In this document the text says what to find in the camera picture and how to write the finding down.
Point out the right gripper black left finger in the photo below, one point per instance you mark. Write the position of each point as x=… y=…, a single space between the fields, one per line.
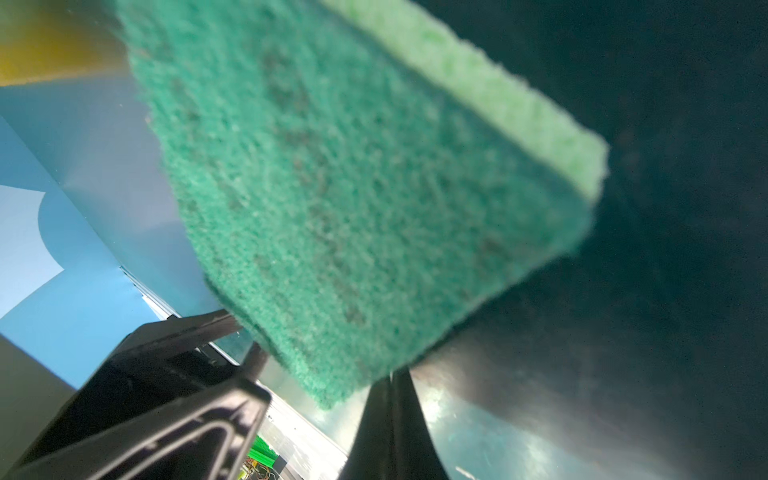
x=165 y=404

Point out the yellow shelf with pink and blue boards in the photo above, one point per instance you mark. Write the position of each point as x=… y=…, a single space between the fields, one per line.
x=43 y=41

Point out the green sponge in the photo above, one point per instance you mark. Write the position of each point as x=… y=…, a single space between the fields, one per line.
x=354 y=178

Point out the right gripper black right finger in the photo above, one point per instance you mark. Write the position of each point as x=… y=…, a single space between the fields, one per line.
x=393 y=440

